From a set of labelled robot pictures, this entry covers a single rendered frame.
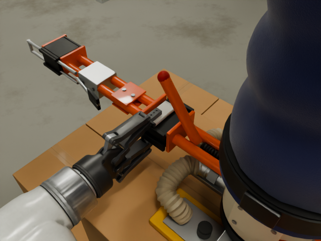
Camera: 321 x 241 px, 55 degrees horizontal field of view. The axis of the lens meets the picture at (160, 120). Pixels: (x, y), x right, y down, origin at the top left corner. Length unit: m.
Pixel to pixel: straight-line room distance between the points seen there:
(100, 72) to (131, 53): 2.21
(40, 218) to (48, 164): 0.97
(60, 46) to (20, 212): 0.46
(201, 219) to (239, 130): 0.29
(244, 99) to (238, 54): 2.64
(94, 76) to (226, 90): 1.94
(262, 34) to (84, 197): 0.36
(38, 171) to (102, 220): 0.82
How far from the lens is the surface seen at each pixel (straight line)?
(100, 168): 0.54
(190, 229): 0.64
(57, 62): 0.80
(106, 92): 0.70
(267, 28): 0.33
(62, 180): 0.53
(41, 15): 3.79
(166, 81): 0.56
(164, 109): 0.63
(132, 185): 0.71
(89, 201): 0.53
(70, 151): 1.48
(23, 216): 0.51
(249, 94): 0.38
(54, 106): 2.54
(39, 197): 0.52
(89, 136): 1.52
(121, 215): 0.67
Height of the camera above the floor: 1.67
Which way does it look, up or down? 47 degrees down
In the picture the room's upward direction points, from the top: straight up
